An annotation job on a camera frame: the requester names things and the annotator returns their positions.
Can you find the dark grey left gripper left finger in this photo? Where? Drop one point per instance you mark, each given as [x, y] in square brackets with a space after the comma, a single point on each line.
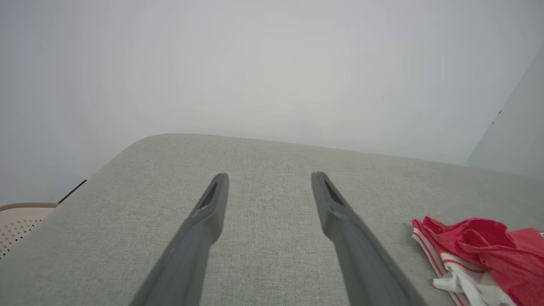
[191, 263]

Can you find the beige perforated laundry basket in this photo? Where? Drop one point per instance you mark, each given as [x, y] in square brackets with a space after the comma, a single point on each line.
[19, 225]

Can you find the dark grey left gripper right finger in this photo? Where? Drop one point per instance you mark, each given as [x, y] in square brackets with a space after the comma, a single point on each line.
[361, 263]

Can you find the black baseboard strip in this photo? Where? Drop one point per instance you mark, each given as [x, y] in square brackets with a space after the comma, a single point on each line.
[72, 191]

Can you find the red and white shirt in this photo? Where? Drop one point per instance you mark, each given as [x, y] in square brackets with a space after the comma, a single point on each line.
[488, 246]

